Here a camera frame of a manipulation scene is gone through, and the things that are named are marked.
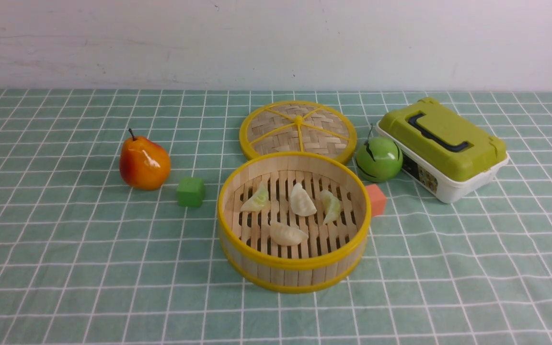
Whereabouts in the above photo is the green checkered tablecloth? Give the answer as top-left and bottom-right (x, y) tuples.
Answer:
(0, 89), (552, 345)

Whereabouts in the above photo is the pale green dumpling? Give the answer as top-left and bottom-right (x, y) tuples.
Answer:
(320, 189), (342, 225)
(240, 183), (270, 212)

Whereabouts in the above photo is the green cube block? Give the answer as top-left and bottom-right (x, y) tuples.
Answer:
(176, 176), (206, 208)

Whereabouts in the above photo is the green lidded white box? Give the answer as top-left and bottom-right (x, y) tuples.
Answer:
(376, 97), (509, 204)

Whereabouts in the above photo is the woven bamboo steamer lid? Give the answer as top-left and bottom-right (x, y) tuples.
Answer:
(239, 101), (357, 165)

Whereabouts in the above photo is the orange cube block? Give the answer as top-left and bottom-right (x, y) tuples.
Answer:
(365, 184), (387, 218)

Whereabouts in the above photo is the bamboo steamer tray yellow rim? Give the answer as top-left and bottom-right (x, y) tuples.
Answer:
(217, 151), (371, 293)

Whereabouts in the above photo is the green apple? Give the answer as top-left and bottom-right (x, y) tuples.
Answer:
(354, 125), (403, 183)

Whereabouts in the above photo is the white dumpling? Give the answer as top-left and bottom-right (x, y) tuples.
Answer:
(269, 221), (309, 246)
(289, 183), (316, 217)

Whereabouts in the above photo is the orange red pear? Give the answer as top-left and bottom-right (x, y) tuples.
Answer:
(119, 128), (171, 191)

